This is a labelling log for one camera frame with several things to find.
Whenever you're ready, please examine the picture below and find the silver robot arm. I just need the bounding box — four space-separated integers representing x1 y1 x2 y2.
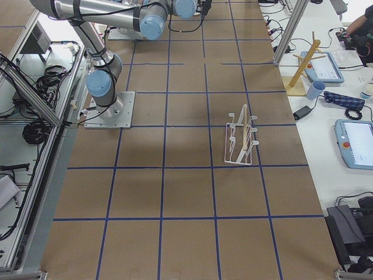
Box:
117 27 138 34
31 1 203 118

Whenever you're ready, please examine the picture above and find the blue cup on desk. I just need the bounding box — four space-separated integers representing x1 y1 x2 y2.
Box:
306 80 326 100

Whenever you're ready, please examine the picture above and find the white paper cup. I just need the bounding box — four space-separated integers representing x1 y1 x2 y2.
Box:
360 83 373 99

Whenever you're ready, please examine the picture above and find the wooden mug tree stand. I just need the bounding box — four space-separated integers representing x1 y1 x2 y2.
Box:
283 32 326 96

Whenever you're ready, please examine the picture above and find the black power adapter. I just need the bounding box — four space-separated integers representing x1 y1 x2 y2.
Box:
293 106 312 121

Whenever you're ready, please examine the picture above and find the blue teach pendant far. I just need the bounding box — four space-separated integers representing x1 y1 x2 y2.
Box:
305 51 344 83

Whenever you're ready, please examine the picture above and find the blue teach pendant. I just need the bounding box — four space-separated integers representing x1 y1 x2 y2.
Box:
334 119 372 170
305 51 344 83

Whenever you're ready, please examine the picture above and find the blue plaid cloth pouch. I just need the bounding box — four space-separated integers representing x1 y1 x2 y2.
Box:
323 91 365 111

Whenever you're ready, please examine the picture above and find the blue teach pendant near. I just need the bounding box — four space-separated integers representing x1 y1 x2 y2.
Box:
334 119 372 170

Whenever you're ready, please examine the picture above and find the person at desk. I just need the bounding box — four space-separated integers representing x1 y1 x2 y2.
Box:
346 5 372 64

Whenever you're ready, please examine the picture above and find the white wire cup rack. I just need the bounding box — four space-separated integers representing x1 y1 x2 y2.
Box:
224 104 259 166

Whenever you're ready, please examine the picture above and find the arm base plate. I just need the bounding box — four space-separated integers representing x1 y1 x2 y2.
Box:
84 91 135 129
108 27 144 41

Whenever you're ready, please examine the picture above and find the aluminium frame post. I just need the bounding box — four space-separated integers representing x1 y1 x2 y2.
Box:
273 0 309 67

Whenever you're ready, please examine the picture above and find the black bead bracelet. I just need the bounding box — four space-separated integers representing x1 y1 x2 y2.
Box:
345 107 363 120

